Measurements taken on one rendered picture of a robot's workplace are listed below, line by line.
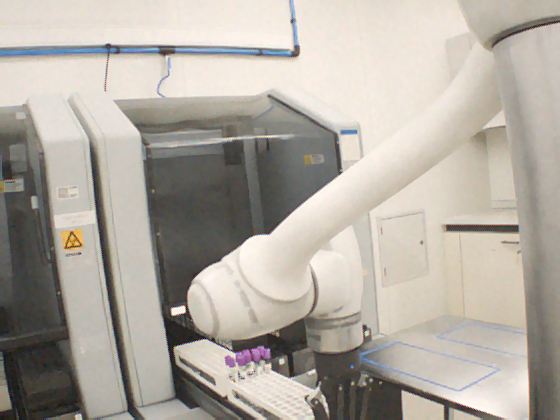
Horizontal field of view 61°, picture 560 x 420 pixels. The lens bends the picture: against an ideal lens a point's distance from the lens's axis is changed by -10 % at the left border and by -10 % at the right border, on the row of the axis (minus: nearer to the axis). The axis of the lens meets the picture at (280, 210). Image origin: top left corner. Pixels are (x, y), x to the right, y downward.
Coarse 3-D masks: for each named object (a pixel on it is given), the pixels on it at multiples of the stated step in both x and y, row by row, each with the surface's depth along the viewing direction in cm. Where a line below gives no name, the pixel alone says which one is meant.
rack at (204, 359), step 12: (180, 348) 133; (192, 348) 133; (204, 348) 131; (216, 348) 131; (180, 360) 134; (192, 360) 123; (204, 360) 122; (216, 360) 122; (192, 372) 125; (204, 372) 128; (216, 372) 113; (216, 384) 112
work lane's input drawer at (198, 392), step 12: (180, 372) 130; (180, 384) 129; (192, 384) 122; (204, 384) 118; (192, 396) 122; (204, 396) 115; (216, 396) 111; (204, 408) 116; (216, 408) 110; (228, 408) 106
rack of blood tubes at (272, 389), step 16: (240, 384) 105; (256, 384) 104; (272, 384) 102; (288, 384) 103; (240, 400) 105; (256, 400) 96; (272, 400) 94; (288, 400) 93; (304, 400) 93; (256, 416) 97; (272, 416) 99; (288, 416) 86; (304, 416) 86
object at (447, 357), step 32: (448, 320) 145; (384, 352) 126; (416, 352) 123; (448, 352) 119; (480, 352) 115; (512, 352) 111; (416, 384) 103; (448, 384) 100; (480, 384) 97; (512, 384) 94; (448, 416) 150; (480, 416) 87; (512, 416) 82
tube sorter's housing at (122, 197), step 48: (96, 96) 146; (288, 96) 178; (96, 144) 122; (96, 192) 128; (144, 192) 127; (144, 240) 126; (144, 288) 126; (144, 336) 126; (384, 336) 166; (144, 384) 125; (384, 384) 157
